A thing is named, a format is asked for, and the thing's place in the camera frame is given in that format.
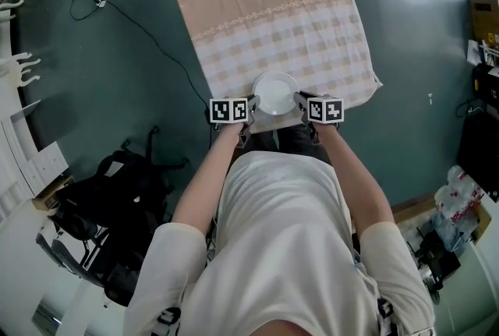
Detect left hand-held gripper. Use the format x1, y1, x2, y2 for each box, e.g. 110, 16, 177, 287
208, 93, 262, 149

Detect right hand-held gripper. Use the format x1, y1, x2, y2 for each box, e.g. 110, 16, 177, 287
292, 91, 345, 147

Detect person's left forearm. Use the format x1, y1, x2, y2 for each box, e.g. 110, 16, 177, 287
171, 123, 245, 238

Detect person's right forearm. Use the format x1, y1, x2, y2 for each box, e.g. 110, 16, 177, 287
317, 123, 395, 240

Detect person's dark trousers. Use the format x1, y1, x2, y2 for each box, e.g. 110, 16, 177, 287
233, 123, 332, 166

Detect checked flower tablecloth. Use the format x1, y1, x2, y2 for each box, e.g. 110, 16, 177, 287
154, 0, 384, 133

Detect person's white shirt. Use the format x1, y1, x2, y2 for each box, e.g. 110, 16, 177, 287
122, 150, 436, 336

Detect black backpack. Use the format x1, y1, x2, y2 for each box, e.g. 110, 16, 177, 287
95, 126, 190, 234

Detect yellow black machine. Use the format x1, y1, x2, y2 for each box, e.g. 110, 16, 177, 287
471, 63, 499, 113

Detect black equipment case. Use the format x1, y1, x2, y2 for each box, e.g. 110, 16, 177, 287
455, 111, 499, 182

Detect wrapped water bottle pack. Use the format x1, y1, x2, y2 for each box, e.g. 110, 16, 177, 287
434, 165, 487, 221

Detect large cardboard box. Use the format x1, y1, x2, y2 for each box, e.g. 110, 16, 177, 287
467, 0, 499, 66

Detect black tool bag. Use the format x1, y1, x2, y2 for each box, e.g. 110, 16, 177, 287
416, 225, 461, 281

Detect small brown box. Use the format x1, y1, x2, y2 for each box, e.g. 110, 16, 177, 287
30, 175, 76, 210

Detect black office chair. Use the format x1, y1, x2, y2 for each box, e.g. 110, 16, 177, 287
35, 209, 137, 308

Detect white shelf cabinet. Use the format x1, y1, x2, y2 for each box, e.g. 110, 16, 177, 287
0, 100, 69, 226

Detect white vanity table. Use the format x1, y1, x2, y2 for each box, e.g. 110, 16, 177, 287
0, 0, 42, 88

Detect long black power cable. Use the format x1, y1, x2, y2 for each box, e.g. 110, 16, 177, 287
104, 0, 214, 121

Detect black cable coil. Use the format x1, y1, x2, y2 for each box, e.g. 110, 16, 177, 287
455, 98, 484, 118

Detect black strap buckle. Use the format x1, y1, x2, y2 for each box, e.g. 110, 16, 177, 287
376, 297, 395, 336
155, 306, 182, 336

